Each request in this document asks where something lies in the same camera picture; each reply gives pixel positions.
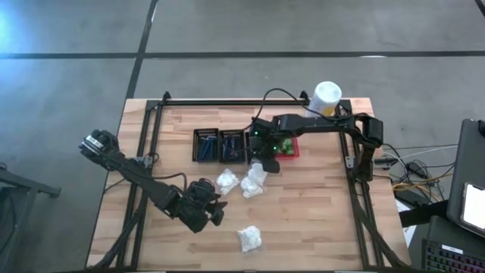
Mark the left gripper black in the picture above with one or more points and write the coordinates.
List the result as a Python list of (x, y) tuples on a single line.
[(195, 206)]

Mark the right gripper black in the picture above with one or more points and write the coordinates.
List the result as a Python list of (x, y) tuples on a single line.
[(265, 142)]

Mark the green travel bottle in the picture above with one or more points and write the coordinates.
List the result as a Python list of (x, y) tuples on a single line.
[(289, 146), (282, 148)]

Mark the dark blue toothbrush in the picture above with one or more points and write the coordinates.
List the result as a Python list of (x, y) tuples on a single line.
[(211, 148), (204, 148)]

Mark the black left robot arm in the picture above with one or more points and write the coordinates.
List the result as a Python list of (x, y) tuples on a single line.
[(144, 182)]

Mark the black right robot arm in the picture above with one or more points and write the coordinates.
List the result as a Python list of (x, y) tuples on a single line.
[(322, 125)]

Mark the red plastic basket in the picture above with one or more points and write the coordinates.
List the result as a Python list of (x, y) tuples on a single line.
[(295, 154)]

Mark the white yellow wipes canister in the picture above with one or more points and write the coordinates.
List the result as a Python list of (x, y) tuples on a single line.
[(326, 95)]

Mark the black power adapter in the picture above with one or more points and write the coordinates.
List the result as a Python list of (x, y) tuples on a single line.
[(405, 197)]

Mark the white paper sheet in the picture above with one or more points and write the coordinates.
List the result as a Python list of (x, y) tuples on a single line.
[(408, 231)]

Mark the black laptop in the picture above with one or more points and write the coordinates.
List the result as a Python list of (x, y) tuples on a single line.
[(464, 151)]

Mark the black floor stand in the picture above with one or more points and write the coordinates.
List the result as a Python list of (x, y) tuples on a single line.
[(22, 184)]

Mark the backlit keyboard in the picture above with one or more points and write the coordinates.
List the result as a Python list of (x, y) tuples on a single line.
[(447, 261)]

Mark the black metal table frame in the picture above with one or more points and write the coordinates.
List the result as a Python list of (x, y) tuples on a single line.
[(212, 102)]

